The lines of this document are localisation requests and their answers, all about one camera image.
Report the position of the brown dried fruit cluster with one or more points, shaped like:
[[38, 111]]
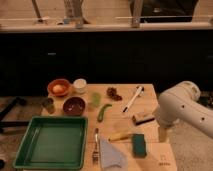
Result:
[[112, 93]]

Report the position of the dark olive cup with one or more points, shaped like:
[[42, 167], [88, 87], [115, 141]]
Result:
[[48, 105]]

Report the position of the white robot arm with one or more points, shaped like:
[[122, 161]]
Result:
[[181, 102]]

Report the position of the purple bowl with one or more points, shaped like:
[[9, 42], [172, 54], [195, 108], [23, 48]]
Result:
[[74, 106]]

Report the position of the silver fork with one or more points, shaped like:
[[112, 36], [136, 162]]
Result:
[[95, 154]]

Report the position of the black stand leg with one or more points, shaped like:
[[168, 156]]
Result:
[[7, 109]]

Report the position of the white cup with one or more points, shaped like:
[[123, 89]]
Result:
[[80, 85]]

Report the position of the green sponge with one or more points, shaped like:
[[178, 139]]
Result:
[[139, 145]]

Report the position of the orange bowl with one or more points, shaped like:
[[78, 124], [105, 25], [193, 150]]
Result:
[[65, 83]]

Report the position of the green plastic tray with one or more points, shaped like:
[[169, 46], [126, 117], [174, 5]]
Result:
[[53, 143]]

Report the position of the brown egg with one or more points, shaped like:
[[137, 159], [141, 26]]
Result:
[[58, 88]]

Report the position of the tan black eraser block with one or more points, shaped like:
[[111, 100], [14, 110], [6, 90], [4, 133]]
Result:
[[140, 118]]

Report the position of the light blue towel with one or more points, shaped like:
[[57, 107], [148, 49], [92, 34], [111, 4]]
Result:
[[112, 159]]

